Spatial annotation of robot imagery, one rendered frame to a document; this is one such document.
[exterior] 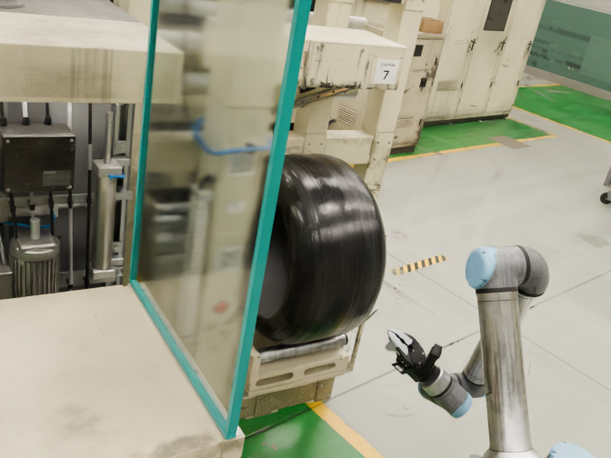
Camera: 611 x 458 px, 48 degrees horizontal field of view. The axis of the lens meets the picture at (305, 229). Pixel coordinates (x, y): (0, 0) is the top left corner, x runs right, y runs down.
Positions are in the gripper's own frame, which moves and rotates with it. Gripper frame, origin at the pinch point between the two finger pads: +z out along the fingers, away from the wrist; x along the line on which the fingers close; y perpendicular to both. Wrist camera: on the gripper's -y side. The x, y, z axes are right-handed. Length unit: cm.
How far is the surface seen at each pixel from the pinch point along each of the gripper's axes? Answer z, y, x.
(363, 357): -67, 125, 88
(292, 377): 10.9, 25.5, -19.5
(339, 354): 2.2, 20.4, -4.3
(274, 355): 21.1, 22.2, -20.3
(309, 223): 46.0, -14.3, -5.8
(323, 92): 63, -3, 54
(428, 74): -48, 203, 478
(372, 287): 18.6, -11.0, -3.2
